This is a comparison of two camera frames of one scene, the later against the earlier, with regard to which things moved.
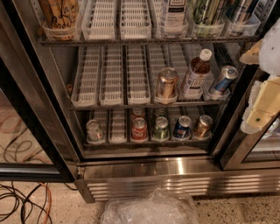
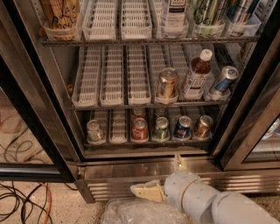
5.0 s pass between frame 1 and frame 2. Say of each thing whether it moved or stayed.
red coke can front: stayed
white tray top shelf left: stayed
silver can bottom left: stayed
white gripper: moved
